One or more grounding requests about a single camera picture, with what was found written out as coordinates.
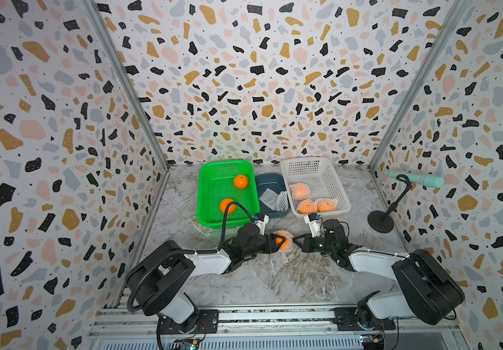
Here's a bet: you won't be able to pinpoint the black corrugated cable conduit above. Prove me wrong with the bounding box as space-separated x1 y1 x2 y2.
126 200 256 314

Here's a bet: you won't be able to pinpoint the white foam net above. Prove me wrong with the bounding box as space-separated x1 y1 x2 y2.
275 230 294 253
276 191 289 211

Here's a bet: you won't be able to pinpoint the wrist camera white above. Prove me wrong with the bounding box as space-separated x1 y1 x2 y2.
303 213 323 238
253 213 269 236

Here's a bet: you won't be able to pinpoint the green plastic mesh basket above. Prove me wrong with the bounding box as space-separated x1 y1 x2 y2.
196 160 260 230

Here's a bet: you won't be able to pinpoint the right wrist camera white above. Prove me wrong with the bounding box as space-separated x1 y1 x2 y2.
303 213 323 238

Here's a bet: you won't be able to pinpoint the black microphone stand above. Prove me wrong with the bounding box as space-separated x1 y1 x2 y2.
368 174 413 233

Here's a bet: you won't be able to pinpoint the dark teal plastic bin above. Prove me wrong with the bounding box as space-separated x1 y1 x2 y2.
255 173 290 219

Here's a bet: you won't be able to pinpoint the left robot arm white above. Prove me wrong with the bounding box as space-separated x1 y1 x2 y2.
126 220 292 329

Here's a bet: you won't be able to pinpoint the white plastic mesh basket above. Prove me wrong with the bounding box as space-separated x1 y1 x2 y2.
281 157 352 217

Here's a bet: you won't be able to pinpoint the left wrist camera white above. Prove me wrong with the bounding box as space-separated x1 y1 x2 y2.
253 213 269 236

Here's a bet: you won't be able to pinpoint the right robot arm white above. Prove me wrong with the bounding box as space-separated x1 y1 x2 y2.
293 214 465 330

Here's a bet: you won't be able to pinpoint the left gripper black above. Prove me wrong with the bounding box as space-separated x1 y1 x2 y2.
245 234 289 261

